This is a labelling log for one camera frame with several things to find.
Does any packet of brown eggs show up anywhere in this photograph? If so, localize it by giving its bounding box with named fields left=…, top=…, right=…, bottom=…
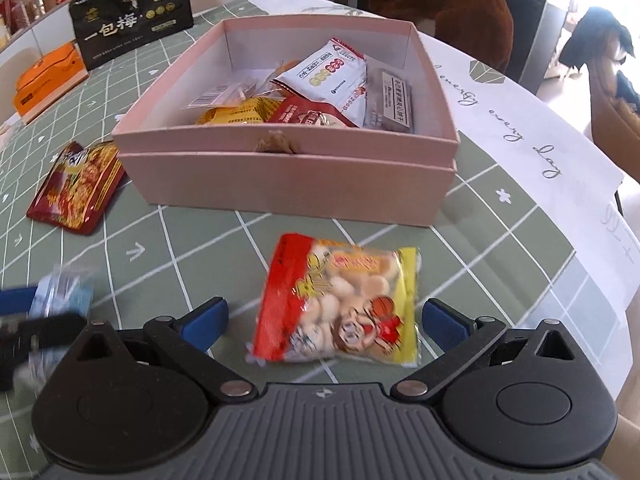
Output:
left=186, top=76, right=265, bottom=110

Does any red spicy snack packet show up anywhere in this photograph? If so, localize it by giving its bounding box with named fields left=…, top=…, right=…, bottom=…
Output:
left=26, top=141, right=125, bottom=235

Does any grey bar packet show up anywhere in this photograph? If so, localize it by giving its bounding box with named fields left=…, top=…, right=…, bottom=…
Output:
left=363, top=67, right=413, bottom=133

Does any yellow snack packet in box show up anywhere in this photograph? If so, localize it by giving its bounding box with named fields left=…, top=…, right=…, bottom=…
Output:
left=196, top=96, right=281, bottom=125

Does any orange tissue box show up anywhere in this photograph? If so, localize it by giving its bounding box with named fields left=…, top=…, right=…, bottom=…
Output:
left=13, top=41, right=89, bottom=125

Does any dark red snack packet in box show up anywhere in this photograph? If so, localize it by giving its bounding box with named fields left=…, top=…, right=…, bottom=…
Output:
left=268, top=96, right=356, bottom=128

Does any brown upholstered chair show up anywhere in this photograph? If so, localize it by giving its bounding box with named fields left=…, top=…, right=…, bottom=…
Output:
left=369, top=0, right=514, bottom=72

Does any tan chair with dark clothes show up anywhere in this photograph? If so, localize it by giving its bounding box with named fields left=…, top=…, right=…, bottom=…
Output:
left=559, top=6, right=639, bottom=180

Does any orange wrapped cake packet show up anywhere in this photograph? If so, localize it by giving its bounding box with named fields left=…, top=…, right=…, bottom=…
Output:
left=268, top=60, right=300, bottom=81

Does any green grid tablecloth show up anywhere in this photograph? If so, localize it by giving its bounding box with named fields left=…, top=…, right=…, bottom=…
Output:
left=0, top=0, right=632, bottom=476

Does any black plum gift box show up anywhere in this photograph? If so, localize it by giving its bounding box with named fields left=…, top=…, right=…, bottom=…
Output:
left=68, top=0, right=193, bottom=70

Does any yellow red biscuit packet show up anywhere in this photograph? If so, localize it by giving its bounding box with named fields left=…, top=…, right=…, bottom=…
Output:
left=253, top=233, right=421, bottom=366

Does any pink cardboard box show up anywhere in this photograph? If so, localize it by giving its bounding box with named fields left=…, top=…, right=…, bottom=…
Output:
left=112, top=14, right=460, bottom=226

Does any white snack packet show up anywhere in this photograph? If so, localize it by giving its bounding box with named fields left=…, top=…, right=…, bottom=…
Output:
left=273, top=38, right=368, bottom=127

